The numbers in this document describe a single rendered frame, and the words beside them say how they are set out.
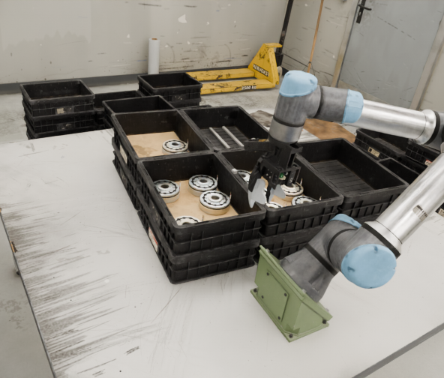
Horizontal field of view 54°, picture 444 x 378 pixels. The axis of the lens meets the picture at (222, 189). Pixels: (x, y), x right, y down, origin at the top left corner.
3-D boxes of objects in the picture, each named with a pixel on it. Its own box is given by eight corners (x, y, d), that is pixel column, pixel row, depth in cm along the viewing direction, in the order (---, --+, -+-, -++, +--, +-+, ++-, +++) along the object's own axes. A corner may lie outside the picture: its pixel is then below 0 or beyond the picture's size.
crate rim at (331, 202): (344, 203, 147) (346, 198, 146) (267, 218, 135) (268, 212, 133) (283, 148, 177) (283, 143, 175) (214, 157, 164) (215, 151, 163)
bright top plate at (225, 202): (233, 207, 146) (233, 205, 146) (204, 209, 143) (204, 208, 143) (224, 190, 154) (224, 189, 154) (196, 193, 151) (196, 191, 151)
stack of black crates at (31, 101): (84, 138, 326) (81, 79, 302) (98, 156, 306) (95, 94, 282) (27, 146, 306) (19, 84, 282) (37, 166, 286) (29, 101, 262)
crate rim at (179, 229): (267, 218, 135) (268, 212, 133) (175, 235, 122) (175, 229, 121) (214, 157, 164) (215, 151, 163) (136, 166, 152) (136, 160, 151)
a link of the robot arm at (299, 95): (326, 84, 94) (288, 78, 93) (311, 130, 100) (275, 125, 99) (316, 71, 101) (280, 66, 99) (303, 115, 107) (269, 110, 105)
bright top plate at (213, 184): (221, 188, 155) (221, 187, 155) (195, 193, 151) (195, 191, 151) (210, 174, 163) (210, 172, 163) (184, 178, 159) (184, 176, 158)
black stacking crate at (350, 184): (400, 212, 164) (410, 187, 158) (337, 226, 152) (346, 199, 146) (336, 161, 194) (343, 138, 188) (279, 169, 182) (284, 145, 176)
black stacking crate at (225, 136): (277, 169, 182) (283, 145, 176) (212, 178, 170) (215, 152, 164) (235, 128, 211) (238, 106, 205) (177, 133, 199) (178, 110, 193)
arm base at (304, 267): (322, 305, 127) (346, 281, 127) (310, 299, 114) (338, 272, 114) (286, 268, 135) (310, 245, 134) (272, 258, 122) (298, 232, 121)
